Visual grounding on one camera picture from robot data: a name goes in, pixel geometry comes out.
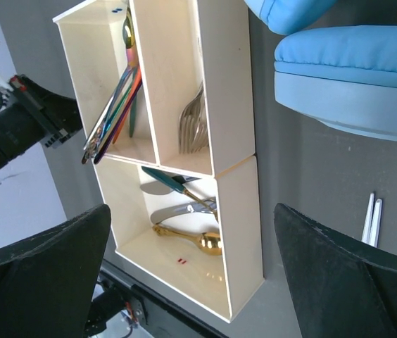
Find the orange silicone spoon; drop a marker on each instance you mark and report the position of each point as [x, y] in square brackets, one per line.
[129, 101]

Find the silver round ladle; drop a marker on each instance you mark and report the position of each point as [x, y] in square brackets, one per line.
[96, 134]

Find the light blue headphones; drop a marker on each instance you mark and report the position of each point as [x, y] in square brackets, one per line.
[344, 77]

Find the gold spoon teal handle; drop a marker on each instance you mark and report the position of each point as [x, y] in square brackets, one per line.
[179, 188]

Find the teal silicone spoon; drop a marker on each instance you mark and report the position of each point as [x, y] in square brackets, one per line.
[133, 115]

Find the ornate gold spoon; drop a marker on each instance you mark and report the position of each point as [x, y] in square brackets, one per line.
[208, 242]

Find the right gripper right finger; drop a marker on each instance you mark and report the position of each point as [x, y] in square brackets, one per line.
[339, 286]

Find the iridescent blue purple spoon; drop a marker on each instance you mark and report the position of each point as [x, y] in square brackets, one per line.
[107, 142]

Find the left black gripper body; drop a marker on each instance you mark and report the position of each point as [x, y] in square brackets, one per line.
[30, 114]

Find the dark teal handled knife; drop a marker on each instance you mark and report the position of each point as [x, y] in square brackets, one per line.
[182, 179]

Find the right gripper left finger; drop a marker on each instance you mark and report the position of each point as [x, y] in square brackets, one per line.
[47, 280]

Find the cream divided utensil box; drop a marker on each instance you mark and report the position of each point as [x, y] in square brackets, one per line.
[165, 96]

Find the silver fork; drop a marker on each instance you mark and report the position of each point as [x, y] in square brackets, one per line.
[192, 126]

